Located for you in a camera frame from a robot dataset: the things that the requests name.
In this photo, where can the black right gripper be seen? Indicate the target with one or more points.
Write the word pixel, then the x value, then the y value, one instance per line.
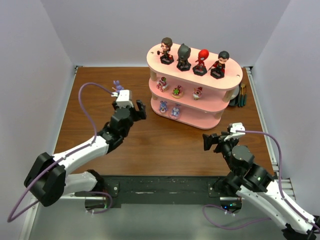
pixel 216 141

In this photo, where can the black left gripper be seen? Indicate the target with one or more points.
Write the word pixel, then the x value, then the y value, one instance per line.
pixel 136 113

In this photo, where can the red white cake toy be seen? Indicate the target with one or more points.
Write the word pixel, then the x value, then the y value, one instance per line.
pixel 162 84

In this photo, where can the purple bunny toy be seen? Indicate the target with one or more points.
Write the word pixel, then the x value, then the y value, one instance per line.
pixel 117 86
pixel 175 112

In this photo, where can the pink donut toy green star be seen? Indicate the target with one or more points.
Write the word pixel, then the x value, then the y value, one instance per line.
pixel 178 92

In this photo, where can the pink yellow character toy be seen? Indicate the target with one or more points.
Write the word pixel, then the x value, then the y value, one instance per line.
pixel 197 93

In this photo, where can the brown-haired hero figurine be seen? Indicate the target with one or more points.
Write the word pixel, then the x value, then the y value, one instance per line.
pixel 165 56

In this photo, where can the red spider hero figurine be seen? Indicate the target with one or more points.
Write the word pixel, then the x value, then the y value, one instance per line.
pixel 200 68

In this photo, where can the black bat-masked figurine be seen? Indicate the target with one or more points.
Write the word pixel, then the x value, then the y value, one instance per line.
pixel 183 54

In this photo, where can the black-haired figurine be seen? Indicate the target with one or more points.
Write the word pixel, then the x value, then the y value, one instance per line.
pixel 217 70

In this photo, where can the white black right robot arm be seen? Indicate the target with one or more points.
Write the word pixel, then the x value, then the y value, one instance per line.
pixel 254 184

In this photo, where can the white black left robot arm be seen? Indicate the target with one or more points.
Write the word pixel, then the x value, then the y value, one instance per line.
pixel 51 176

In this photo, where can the pink three-tier oval shelf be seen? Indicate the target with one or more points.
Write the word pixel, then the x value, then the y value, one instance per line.
pixel 204 113

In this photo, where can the dark tools behind shelf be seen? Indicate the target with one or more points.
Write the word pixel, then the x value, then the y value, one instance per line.
pixel 239 96

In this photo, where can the purple bunny toy upright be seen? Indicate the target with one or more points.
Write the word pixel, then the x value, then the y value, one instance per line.
pixel 117 86

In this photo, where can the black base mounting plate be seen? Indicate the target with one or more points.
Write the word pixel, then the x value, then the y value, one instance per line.
pixel 167 190

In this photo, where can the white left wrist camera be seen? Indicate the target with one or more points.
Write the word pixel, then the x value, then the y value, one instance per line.
pixel 124 99

